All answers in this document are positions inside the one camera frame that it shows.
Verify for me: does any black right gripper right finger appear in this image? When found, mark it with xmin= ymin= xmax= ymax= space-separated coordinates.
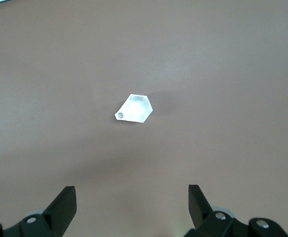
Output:
xmin=183 ymin=184 xmax=288 ymax=237

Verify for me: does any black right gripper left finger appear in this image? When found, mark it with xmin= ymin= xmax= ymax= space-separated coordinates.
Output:
xmin=0 ymin=185 xmax=78 ymax=237

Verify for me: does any white angular faceted cup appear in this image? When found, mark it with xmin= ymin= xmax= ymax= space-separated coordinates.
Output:
xmin=114 ymin=93 xmax=154 ymax=123

